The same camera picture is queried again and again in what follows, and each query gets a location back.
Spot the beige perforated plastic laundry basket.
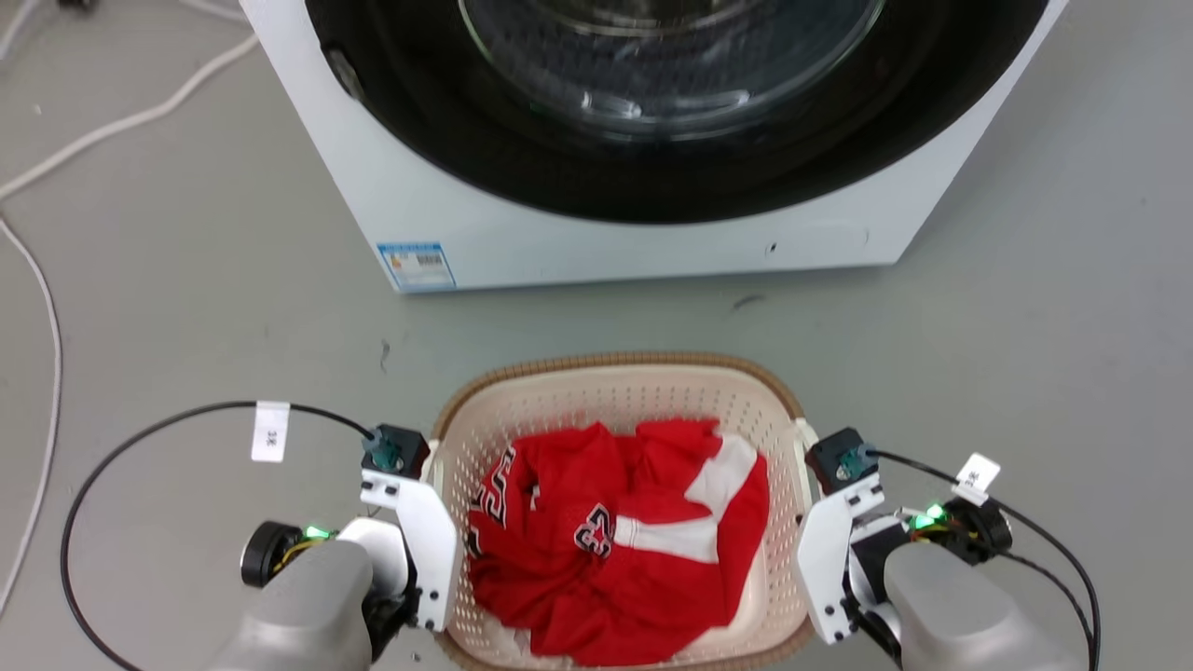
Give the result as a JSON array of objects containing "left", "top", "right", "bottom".
[{"left": 431, "top": 351, "right": 821, "bottom": 671}]

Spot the white left cable tag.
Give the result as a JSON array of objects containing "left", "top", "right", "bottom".
[{"left": 252, "top": 401, "right": 291, "bottom": 463}]

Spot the thick white floor cable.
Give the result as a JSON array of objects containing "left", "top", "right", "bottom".
[{"left": 0, "top": 33, "right": 260, "bottom": 201}]

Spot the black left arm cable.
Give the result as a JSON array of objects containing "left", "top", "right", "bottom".
[{"left": 61, "top": 401, "right": 378, "bottom": 671}]

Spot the red white sports jersey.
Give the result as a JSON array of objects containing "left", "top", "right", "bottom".
[{"left": 464, "top": 418, "right": 772, "bottom": 667}]

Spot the thin white floor cable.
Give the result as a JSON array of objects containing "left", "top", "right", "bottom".
[{"left": 0, "top": 216, "right": 64, "bottom": 621}]

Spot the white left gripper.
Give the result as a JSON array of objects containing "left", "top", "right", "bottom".
[{"left": 359, "top": 469, "right": 462, "bottom": 633}]

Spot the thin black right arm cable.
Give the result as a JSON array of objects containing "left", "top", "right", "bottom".
[{"left": 1002, "top": 552, "right": 1093, "bottom": 671}]

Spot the black round glass washer door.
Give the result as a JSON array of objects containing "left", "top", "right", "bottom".
[{"left": 305, "top": 0, "right": 1049, "bottom": 226}]

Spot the white cable tag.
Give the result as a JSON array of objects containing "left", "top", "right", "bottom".
[
  {"left": 252, "top": 401, "right": 291, "bottom": 463},
  {"left": 953, "top": 453, "right": 1002, "bottom": 507}
]

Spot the white front-load washing machine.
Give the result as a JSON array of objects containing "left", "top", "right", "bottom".
[{"left": 238, "top": 0, "right": 1071, "bottom": 294}]

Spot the white right cable tag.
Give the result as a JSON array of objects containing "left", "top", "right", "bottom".
[{"left": 953, "top": 453, "right": 1002, "bottom": 507}]

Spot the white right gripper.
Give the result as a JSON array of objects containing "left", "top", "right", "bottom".
[{"left": 795, "top": 473, "right": 910, "bottom": 646}]

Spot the blue white energy label sticker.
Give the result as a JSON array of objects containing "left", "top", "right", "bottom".
[{"left": 377, "top": 242, "right": 458, "bottom": 292}]

